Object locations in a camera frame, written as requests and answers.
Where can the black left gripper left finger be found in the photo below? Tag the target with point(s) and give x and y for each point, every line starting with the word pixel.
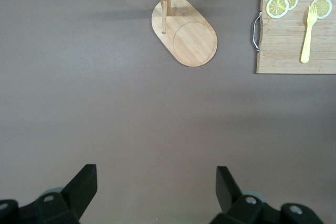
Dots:
pixel 73 197

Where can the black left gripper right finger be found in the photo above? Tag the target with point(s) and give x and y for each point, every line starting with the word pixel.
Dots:
pixel 231 200

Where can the wooden mug tree rack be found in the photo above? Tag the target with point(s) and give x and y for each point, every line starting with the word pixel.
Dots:
pixel 194 43

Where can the yellow plastic fork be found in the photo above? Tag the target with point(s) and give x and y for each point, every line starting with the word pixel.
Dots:
pixel 305 48

